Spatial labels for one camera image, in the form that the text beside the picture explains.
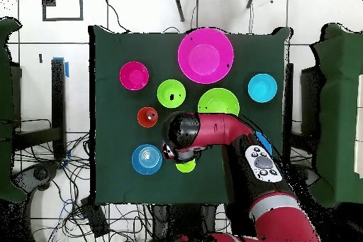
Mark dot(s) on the lime green cup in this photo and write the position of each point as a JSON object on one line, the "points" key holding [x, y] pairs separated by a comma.
{"points": [[185, 167]]}

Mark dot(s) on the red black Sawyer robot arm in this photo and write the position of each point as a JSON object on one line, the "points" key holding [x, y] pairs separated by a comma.
{"points": [[266, 185]]}

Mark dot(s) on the medium blue bowl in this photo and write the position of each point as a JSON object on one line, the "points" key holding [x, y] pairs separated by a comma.
{"points": [[147, 159]]}

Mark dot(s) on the orange cup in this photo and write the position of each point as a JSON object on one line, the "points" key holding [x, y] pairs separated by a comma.
{"points": [[147, 117]]}

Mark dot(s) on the dark green table cloth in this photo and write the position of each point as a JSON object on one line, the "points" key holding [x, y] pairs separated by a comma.
{"points": [[113, 128]]}

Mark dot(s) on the small green bowl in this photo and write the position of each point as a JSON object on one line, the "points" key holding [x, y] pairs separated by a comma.
{"points": [[164, 88]]}

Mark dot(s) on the large green bowl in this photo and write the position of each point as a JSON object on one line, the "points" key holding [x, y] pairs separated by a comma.
{"points": [[218, 100]]}

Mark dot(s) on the small red-pink bowl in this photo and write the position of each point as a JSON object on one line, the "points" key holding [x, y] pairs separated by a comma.
{"points": [[134, 75]]}

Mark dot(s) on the black power box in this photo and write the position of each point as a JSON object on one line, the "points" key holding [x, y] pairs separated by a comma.
{"points": [[95, 216]]}

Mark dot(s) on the large blue bowl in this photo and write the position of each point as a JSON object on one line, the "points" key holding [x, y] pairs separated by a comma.
{"points": [[265, 141]]}

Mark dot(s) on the large pink bowl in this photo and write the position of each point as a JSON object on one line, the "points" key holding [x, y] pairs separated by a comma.
{"points": [[205, 56]]}

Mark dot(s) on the small light blue bowl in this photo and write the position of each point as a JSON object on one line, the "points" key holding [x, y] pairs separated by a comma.
{"points": [[262, 87]]}

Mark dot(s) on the black wheel base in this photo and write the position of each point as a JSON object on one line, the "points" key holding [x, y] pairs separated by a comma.
{"points": [[306, 176], [39, 174]]}

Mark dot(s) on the green covered side table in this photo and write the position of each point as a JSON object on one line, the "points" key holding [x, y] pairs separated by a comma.
{"points": [[340, 111], [5, 111]]}

